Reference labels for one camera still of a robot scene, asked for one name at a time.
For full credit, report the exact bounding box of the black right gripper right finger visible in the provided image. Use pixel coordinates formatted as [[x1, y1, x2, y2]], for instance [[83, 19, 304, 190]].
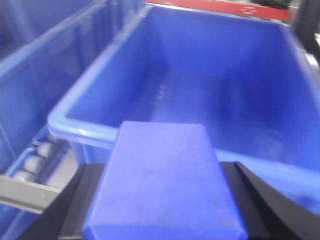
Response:
[[220, 161, 320, 240]]

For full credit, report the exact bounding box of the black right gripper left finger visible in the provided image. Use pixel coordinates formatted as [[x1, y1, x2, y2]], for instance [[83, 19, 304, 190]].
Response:
[[18, 163, 106, 240]]

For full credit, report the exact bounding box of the blue bottle part hexagonal cap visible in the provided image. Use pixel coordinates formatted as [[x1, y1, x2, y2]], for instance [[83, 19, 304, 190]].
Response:
[[82, 121, 248, 240]]

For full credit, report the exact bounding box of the steel front crossbar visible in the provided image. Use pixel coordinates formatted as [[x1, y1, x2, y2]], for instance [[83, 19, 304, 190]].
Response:
[[0, 175, 62, 214]]

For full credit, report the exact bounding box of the white roller track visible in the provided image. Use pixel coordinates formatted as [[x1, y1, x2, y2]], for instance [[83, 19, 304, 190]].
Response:
[[4, 134, 69, 184]]

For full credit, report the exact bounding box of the blue target bin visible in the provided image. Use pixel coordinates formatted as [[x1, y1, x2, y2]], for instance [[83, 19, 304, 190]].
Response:
[[47, 4, 320, 214]]

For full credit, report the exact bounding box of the blue neighbour bin left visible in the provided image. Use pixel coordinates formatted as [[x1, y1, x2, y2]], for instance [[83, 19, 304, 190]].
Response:
[[0, 0, 143, 173]]

